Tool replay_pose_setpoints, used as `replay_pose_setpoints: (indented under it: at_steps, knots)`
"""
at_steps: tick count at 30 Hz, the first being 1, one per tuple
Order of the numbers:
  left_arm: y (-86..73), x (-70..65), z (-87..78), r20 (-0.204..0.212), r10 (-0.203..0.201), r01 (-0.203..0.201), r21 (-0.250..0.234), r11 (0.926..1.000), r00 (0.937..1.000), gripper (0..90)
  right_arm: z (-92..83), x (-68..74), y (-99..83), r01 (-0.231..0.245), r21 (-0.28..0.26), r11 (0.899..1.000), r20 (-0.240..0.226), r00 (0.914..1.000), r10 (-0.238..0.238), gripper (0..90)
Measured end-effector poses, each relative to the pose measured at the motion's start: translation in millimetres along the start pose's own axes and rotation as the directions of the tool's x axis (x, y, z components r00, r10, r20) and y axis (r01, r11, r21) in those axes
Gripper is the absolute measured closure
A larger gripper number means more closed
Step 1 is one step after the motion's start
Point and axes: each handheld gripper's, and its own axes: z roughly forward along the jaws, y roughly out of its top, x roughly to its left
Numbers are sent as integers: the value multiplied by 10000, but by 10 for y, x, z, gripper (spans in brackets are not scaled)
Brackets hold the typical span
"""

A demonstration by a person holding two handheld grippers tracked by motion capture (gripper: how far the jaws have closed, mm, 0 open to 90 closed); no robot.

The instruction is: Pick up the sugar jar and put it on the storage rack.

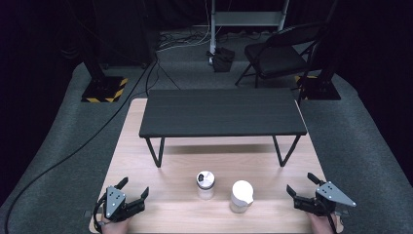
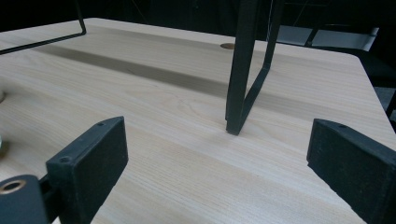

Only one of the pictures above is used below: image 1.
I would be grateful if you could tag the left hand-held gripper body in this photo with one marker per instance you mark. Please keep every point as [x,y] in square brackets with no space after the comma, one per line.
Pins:
[114,200]

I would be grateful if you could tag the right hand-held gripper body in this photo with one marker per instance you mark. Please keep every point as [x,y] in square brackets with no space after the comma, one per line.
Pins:
[334,195]

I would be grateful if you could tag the clear jar with white lid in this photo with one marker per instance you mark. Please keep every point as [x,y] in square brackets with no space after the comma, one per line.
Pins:
[242,195]

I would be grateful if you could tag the glass shaker with silver lid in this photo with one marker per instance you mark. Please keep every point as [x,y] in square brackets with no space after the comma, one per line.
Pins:
[205,183]

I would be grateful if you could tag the black slatted rack with legs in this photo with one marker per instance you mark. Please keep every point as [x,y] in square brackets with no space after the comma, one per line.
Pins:
[220,112]

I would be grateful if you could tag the person's left hand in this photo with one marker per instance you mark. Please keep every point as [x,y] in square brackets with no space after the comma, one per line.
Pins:
[114,227]

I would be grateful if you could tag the person's right hand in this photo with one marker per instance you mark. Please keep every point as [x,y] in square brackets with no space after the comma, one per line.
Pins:
[319,224]

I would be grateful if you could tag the grey tape strip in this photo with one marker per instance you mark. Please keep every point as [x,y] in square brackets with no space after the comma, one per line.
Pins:
[88,214]
[344,213]

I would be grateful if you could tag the black stand with striped base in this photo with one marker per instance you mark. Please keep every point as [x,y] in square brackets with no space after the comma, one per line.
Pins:
[319,87]
[104,89]

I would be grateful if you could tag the black folding chair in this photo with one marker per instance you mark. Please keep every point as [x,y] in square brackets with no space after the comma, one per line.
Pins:
[276,58]

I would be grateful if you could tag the black bag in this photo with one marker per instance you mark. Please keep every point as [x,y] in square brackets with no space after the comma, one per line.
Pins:
[223,60]

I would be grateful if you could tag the white metal stand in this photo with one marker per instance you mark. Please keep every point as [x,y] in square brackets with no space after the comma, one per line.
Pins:
[246,18]

